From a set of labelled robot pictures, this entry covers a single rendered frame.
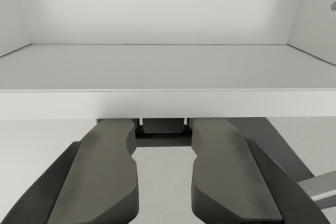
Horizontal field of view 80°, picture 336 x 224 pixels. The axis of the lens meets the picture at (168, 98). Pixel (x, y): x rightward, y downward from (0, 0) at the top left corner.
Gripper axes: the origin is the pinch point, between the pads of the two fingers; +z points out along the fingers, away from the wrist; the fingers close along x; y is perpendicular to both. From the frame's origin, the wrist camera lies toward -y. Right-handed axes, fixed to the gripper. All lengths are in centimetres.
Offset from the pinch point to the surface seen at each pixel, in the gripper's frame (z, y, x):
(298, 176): 22, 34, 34
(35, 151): 14.5, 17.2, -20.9
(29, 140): 14.5, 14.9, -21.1
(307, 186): 17.0, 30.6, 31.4
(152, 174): 91, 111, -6
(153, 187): 91, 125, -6
